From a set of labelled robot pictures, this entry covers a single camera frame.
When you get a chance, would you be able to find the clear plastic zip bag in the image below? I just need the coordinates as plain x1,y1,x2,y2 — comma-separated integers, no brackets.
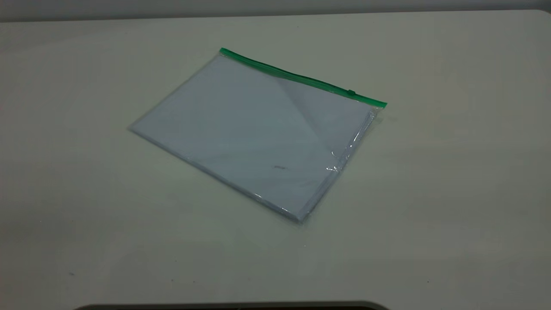
128,47,387,223

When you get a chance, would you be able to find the dark rounded base edge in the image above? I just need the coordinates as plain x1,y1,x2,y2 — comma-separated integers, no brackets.
75,301,390,310

